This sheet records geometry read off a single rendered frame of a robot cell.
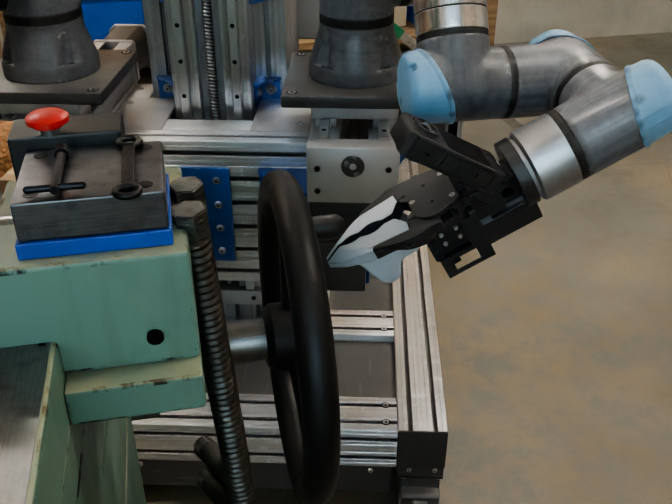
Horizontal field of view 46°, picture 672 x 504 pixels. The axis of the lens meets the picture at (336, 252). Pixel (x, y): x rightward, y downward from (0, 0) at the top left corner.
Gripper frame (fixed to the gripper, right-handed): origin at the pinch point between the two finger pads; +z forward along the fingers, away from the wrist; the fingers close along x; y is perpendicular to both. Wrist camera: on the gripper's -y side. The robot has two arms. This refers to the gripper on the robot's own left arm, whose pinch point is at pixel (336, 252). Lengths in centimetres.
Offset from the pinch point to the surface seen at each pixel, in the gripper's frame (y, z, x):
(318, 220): -4.8, -0.5, -0.7
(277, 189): -15.4, -0.7, -10.0
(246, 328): -6.1, 8.1, -11.8
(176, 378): -13.2, 10.5, -22.0
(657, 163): 158, -89, 167
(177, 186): -20.8, 5.0, -11.6
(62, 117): -28.8, 9.0, -9.4
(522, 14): 160, -98, 323
